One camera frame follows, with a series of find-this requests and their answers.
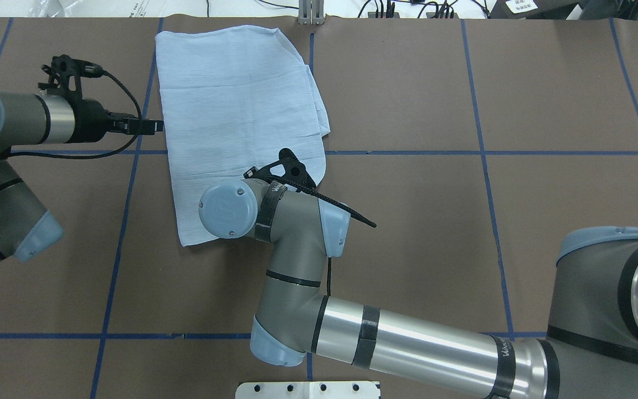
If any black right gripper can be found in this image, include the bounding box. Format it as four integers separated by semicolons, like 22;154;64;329
243;147;317;192

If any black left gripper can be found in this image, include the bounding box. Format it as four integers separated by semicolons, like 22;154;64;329
39;54;164;144

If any light blue button shirt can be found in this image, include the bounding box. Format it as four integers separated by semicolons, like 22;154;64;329
156;25;330;247

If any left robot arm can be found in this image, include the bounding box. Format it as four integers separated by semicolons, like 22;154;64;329
0;54;164;262

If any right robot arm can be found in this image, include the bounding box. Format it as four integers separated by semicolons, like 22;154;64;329
321;154;638;341

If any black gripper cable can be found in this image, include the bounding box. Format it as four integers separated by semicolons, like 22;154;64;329
283;177;378;297
12;69;143;160

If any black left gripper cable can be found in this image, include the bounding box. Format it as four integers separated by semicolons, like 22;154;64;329
12;69;143;160

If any aluminium frame post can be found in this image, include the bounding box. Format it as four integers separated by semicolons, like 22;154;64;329
298;0;326;25

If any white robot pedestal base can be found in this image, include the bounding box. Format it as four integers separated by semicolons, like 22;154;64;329
235;381;382;398

